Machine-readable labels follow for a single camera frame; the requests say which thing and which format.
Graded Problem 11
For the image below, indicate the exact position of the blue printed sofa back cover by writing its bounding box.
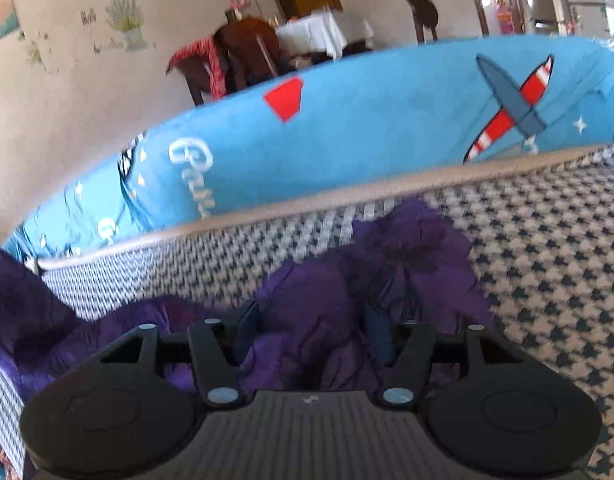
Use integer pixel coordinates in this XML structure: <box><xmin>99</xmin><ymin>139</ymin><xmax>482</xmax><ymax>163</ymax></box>
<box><xmin>4</xmin><ymin>35</ymin><xmax>614</xmax><ymax>261</ymax></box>

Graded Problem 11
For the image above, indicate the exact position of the red patterned cloth on chair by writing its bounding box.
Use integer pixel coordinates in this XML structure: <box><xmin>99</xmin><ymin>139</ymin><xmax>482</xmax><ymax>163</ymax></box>
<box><xmin>165</xmin><ymin>36</ymin><xmax>228</xmax><ymax>101</ymax></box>

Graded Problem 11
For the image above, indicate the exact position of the dark wooden chair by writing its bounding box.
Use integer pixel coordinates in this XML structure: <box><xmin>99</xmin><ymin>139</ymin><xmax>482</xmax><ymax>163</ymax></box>
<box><xmin>187</xmin><ymin>16</ymin><xmax>294</xmax><ymax>98</ymax></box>
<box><xmin>406</xmin><ymin>0</ymin><xmax>439</xmax><ymax>44</ymax></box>

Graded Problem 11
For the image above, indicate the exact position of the houndstooth sofa seat cover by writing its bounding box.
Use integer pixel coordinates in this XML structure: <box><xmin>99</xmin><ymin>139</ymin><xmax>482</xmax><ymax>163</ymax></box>
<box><xmin>0</xmin><ymin>144</ymin><xmax>614</xmax><ymax>480</ymax></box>

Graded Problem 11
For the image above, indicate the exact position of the white clothed dining table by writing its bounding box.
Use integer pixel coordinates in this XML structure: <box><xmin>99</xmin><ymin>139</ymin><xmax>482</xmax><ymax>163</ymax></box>
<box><xmin>275</xmin><ymin>10</ymin><xmax>374</xmax><ymax>60</ymax></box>

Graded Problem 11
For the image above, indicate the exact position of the purple floral garment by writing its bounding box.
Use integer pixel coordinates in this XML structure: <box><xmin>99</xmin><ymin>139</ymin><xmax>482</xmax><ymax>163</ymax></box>
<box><xmin>0</xmin><ymin>198</ymin><xmax>494</xmax><ymax>399</ymax></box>

